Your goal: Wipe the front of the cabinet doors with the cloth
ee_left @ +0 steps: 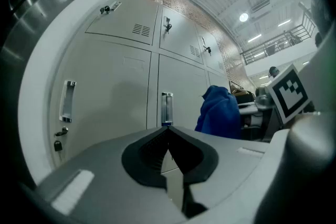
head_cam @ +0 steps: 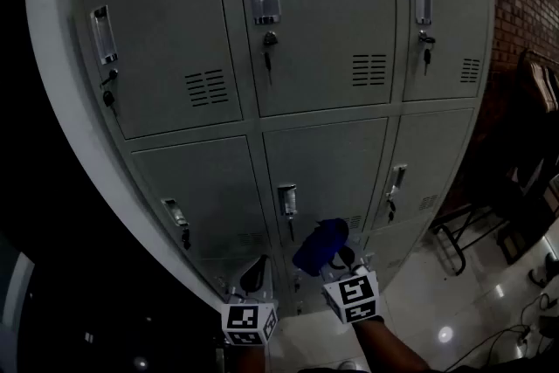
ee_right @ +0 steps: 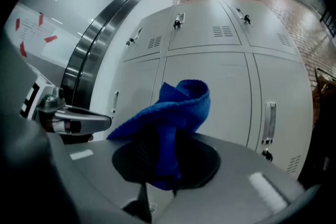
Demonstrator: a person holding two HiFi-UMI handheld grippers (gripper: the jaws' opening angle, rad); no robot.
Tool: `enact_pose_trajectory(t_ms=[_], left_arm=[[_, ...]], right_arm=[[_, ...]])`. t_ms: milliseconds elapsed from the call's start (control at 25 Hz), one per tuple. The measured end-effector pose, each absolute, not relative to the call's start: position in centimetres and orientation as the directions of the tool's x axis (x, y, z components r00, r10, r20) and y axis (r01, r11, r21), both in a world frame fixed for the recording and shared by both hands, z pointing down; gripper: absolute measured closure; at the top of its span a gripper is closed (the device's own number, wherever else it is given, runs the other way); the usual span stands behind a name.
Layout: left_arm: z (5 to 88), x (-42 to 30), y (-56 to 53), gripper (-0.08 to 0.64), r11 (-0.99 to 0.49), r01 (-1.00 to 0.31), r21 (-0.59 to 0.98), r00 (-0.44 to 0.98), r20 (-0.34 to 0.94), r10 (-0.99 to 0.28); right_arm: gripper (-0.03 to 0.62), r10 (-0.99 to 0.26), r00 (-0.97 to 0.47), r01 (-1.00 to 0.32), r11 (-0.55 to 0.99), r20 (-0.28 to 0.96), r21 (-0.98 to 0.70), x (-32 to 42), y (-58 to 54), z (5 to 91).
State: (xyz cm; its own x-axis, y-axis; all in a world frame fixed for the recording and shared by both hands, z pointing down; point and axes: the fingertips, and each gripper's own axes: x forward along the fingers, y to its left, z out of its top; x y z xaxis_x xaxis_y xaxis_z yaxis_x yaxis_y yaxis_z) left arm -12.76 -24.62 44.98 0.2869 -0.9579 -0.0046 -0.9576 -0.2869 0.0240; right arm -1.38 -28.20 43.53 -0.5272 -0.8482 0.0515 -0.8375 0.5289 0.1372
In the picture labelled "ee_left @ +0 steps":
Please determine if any ceiling air conditioner unit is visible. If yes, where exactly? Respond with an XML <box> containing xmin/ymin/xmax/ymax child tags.
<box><xmin>250</xmin><ymin>0</ymin><xmax>271</xmax><ymax>13</ymax></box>

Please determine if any grey metal locker cabinet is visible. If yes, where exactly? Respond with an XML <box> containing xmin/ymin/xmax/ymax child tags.
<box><xmin>51</xmin><ymin>0</ymin><xmax>230</xmax><ymax>174</ymax></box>

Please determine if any white desk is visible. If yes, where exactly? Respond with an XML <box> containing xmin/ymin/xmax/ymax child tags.
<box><xmin>237</xmin><ymin>101</ymin><xmax>263</xmax><ymax>116</ymax></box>

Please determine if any metal balcony railing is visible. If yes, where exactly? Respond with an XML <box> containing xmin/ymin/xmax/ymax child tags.
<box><xmin>240</xmin><ymin>7</ymin><xmax>317</xmax><ymax>66</ymax></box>

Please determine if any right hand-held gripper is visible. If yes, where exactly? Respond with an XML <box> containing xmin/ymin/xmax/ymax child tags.
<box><xmin>256</xmin><ymin>63</ymin><xmax>310</xmax><ymax>125</ymax></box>

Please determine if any grey metal locker door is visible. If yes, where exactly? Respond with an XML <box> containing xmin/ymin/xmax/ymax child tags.
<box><xmin>145</xmin><ymin>54</ymin><xmax>209</xmax><ymax>174</ymax></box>

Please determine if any blue cloth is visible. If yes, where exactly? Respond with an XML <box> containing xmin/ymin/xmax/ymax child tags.
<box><xmin>194</xmin><ymin>84</ymin><xmax>242</xmax><ymax>140</ymax></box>

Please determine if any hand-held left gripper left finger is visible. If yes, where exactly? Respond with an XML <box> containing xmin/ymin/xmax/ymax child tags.
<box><xmin>36</xmin><ymin>126</ymin><xmax>188</xmax><ymax>224</ymax></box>

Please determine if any gray metal locker cabinet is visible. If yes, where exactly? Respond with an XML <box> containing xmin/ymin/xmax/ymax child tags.
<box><xmin>49</xmin><ymin>0</ymin><xmax>232</xmax><ymax>213</ymax></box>

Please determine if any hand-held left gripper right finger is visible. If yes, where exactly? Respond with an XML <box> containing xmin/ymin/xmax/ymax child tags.
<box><xmin>167</xmin><ymin>126</ymin><xmax>271</xmax><ymax>210</ymax></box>

